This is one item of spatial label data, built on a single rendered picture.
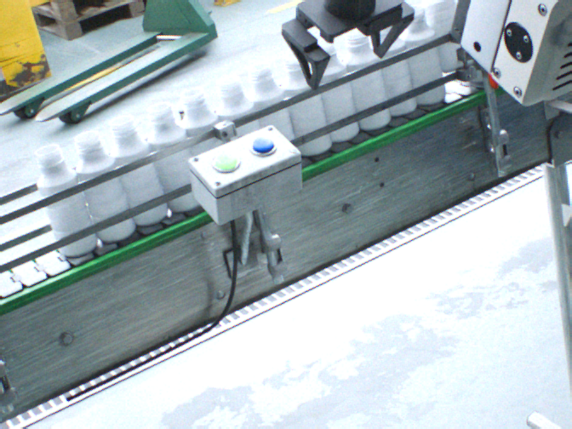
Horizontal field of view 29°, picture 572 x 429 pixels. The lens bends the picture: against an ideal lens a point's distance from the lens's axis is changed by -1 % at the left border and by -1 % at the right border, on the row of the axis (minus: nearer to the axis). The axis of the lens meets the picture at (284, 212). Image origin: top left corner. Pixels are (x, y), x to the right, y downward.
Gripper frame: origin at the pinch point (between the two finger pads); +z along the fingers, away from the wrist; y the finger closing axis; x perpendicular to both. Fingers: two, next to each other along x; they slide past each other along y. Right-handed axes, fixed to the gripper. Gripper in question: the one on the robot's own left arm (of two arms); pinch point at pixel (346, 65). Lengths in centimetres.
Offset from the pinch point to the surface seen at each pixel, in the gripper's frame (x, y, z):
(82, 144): -32.9, 20.7, 28.2
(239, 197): -11.8, 7.6, 28.9
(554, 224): -7, -60, 75
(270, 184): -11.6, 2.7, 29.0
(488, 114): -16, -46, 46
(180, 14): -350, -173, 302
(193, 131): -29.8, 4.0, 32.7
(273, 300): -94, -56, 193
